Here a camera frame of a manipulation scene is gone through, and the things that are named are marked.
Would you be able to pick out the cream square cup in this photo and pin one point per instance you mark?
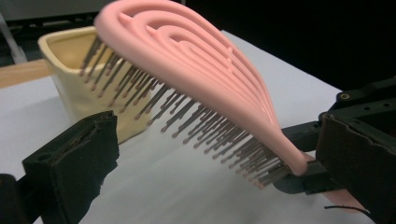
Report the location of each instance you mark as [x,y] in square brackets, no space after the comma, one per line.
[77,93]

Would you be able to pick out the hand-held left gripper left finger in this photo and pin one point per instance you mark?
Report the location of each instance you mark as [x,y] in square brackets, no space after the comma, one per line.
[68,168]

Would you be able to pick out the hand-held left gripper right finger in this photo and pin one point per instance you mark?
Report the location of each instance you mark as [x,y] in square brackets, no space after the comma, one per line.
[361,168]

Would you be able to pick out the white table sheet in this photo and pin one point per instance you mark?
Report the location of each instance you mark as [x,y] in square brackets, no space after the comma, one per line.
[186,193]

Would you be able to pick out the pink hairbrush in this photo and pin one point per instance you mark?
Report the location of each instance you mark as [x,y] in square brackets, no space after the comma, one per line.
[199,71]

